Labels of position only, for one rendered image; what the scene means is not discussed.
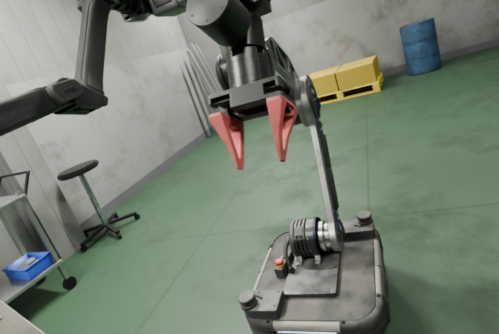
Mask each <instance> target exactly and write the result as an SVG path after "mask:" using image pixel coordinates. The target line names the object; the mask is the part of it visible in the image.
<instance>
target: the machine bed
mask: <svg viewBox="0 0 499 334"><path fill-rule="evenodd" d="M0 316H1V317H2V320H0V334H45V333H44V332H42V331H41V330H40V329H39V328H38V327H36V326H35V325H33V324H32V323H30V322H29V321H28V320H27V319H26V318H24V317H23V316H21V315H20V314H18V313H17V311H15V310H14V309H12V308H11V307H9V306H8V305H7V304H6V303H5V302H3V301H2V300H0Z"/></svg>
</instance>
